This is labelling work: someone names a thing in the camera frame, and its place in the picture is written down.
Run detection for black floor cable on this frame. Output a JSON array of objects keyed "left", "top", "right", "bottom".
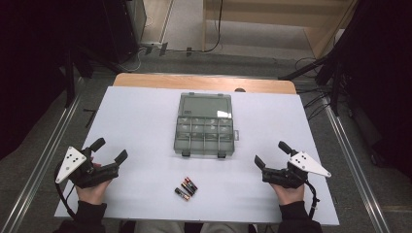
[
  {"left": 294, "top": 56, "right": 320, "bottom": 74},
  {"left": 302, "top": 90, "right": 333, "bottom": 120}
]

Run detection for black metal stand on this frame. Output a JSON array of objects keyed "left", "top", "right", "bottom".
[
  {"left": 62, "top": 48, "right": 77, "bottom": 108},
  {"left": 278, "top": 54, "right": 344, "bottom": 117}
]

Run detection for left hand-held gripper cable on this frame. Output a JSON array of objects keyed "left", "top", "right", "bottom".
[{"left": 52, "top": 163, "right": 79, "bottom": 218}]

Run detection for wooden table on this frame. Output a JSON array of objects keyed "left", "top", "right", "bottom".
[{"left": 112, "top": 72, "right": 297, "bottom": 95}]

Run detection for light wooden shelf frame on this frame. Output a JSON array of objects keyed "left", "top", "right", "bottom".
[{"left": 202, "top": 0, "right": 359, "bottom": 59}]

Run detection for person's grey pants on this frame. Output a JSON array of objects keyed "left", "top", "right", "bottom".
[{"left": 134, "top": 220, "right": 258, "bottom": 233}]

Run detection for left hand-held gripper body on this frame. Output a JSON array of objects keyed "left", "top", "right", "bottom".
[{"left": 54, "top": 146, "right": 120, "bottom": 189}]

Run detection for clear grey compartment box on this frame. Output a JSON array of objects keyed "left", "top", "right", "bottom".
[{"left": 173, "top": 91, "right": 241, "bottom": 159}]

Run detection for black cabinet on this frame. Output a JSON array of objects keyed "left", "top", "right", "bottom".
[{"left": 103, "top": 0, "right": 147, "bottom": 64}]

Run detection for person's right hand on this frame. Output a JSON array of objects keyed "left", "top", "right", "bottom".
[{"left": 271, "top": 183, "right": 306, "bottom": 207}]

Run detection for white floor cable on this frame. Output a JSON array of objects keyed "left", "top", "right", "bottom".
[{"left": 118, "top": 47, "right": 145, "bottom": 73}]

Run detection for metal floor rail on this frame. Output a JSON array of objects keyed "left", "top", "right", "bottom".
[
  {"left": 322, "top": 96, "right": 393, "bottom": 233},
  {"left": 0, "top": 95, "right": 82, "bottom": 233}
]

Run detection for right hand-held gripper cable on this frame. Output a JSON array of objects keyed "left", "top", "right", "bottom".
[{"left": 304, "top": 179, "right": 321, "bottom": 220}]

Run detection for person's left hand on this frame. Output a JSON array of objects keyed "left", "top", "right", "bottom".
[{"left": 75, "top": 180, "right": 113, "bottom": 206}]

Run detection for black hanging cable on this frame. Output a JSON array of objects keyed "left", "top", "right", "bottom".
[{"left": 202, "top": 0, "right": 224, "bottom": 53}]

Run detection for hand-held gripper cable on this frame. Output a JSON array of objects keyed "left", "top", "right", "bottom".
[
  {"left": 304, "top": 179, "right": 321, "bottom": 220},
  {"left": 52, "top": 163, "right": 79, "bottom": 218}
]

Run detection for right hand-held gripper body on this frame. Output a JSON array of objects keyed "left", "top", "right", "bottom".
[{"left": 261, "top": 150, "right": 332, "bottom": 189}]

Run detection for black curtain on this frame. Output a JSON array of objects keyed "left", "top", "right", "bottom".
[
  {"left": 336, "top": 0, "right": 412, "bottom": 178},
  {"left": 0, "top": 0, "right": 108, "bottom": 159}
]

